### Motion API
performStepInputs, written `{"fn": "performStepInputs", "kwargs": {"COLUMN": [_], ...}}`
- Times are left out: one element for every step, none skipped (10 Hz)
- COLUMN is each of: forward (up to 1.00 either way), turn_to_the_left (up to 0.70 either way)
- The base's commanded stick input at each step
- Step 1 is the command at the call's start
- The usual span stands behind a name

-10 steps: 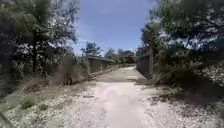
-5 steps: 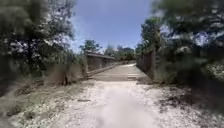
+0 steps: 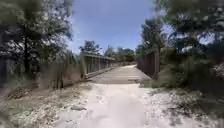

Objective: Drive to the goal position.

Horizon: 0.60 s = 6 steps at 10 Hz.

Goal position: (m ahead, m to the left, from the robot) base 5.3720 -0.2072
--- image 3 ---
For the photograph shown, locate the wooden bridge railing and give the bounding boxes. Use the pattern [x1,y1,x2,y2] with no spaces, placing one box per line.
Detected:
[79,50,122,80]
[135,49,161,80]

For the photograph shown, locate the grassy gravel verge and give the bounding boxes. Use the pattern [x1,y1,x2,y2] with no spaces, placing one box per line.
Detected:
[0,79,98,128]
[139,78,224,128]

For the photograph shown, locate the pale gravel path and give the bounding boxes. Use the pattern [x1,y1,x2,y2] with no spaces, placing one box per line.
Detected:
[49,64,208,128]

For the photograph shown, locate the trees beyond bridge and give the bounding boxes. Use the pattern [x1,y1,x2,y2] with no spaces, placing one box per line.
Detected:
[79,39,138,65]

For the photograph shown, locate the wooden plank bridge deck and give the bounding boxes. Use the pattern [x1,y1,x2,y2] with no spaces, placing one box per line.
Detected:
[87,65,151,85]

